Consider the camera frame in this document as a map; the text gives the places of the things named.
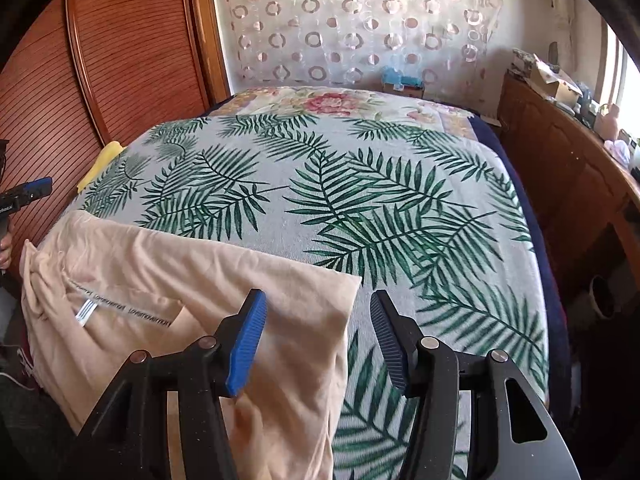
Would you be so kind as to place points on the wooden cabinet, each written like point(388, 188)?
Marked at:
point(565, 175)

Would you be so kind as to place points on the window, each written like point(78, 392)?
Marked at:
point(622, 70)

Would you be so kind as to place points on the wooden slatted headboard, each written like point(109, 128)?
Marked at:
point(115, 60)

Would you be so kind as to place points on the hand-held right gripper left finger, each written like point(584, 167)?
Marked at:
point(247, 345)

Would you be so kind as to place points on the dark round bin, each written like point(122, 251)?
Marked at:
point(602, 296)

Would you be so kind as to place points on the beige printed t-shirt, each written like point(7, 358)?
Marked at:
point(175, 285)

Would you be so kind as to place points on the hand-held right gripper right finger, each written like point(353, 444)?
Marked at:
point(392, 345)

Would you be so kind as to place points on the person's left hand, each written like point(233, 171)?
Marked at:
point(6, 252)

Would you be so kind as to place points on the sheer circle pattern curtain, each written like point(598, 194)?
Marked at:
point(360, 20)

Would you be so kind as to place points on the pale plastic bottle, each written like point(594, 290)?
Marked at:
point(610, 120)

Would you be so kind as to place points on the cardboard box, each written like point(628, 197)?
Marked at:
point(555, 80)

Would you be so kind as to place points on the floral quilt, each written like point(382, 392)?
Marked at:
point(340, 102)

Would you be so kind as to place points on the navy bed sheet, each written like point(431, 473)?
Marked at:
point(545, 270)

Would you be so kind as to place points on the yellow plush toy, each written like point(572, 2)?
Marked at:
point(102, 165)

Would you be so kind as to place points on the white crumpled cloth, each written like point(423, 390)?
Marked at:
point(617, 150)

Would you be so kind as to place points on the palm leaf blanket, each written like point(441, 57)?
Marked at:
point(350, 210)

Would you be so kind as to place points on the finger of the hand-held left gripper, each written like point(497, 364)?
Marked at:
point(30, 189)

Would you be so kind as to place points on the box with blue items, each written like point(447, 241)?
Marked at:
point(402, 82)

